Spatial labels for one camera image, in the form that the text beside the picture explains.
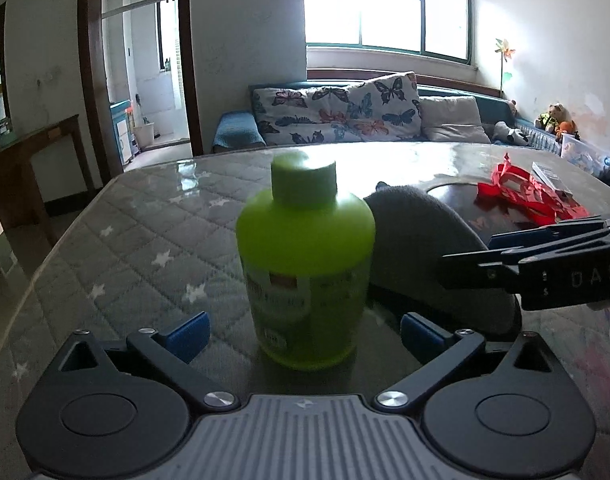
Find grey microfibre cloth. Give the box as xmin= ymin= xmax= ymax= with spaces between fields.
xmin=366 ymin=182 xmax=522 ymax=341

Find green foot wash bottle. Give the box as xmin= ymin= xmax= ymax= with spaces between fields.
xmin=235 ymin=150 xmax=375 ymax=370

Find red paper cutting ribbon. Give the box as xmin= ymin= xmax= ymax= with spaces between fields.
xmin=477 ymin=153 xmax=590 ymax=226

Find plush toys on sofa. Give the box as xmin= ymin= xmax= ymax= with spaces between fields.
xmin=491 ymin=101 xmax=580 ymax=152

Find beige pillow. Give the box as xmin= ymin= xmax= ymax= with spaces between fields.
xmin=420 ymin=96 xmax=490 ymax=144

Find dark wooden desk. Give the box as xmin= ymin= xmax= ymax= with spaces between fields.
xmin=0 ymin=115 xmax=96 ymax=275

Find white bucket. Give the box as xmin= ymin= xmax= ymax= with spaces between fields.
xmin=134 ymin=122 xmax=155 ymax=151

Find colourful pinwheel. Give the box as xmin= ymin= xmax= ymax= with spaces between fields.
xmin=495 ymin=38 xmax=514 ymax=96

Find butterfly print cushion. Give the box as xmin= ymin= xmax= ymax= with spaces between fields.
xmin=252 ymin=72 xmax=422 ymax=145

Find blue small cabinet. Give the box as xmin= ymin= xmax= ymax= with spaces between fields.
xmin=110 ymin=100 xmax=134 ymax=166

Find blue sofa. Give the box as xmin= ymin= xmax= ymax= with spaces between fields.
xmin=211 ymin=78 xmax=610 ymax=181

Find window with green frame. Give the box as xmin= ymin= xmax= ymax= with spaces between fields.
xmin=304 ymin=0 xmax=472 ymax=64

